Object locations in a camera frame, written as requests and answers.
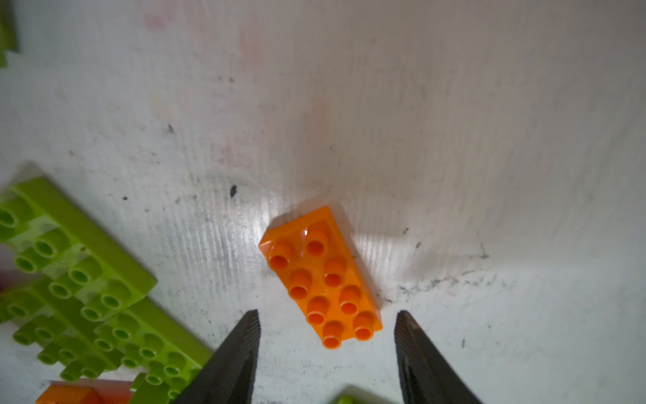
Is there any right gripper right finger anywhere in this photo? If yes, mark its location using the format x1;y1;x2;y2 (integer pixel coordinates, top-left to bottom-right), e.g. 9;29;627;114
394;311;481;404

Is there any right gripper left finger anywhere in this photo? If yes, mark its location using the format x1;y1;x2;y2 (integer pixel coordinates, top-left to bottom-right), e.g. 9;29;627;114
173;310;261;404

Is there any orange lego brick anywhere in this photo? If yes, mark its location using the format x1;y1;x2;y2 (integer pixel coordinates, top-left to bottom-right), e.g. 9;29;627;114
258;206;383;349
35;379;134;404

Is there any green lego brick lower right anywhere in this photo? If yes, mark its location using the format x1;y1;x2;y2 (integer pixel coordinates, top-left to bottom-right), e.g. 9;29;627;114
330;385;394;404

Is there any green lego brick centre top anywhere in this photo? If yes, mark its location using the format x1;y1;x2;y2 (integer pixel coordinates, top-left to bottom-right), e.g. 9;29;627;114
1;176;157;323

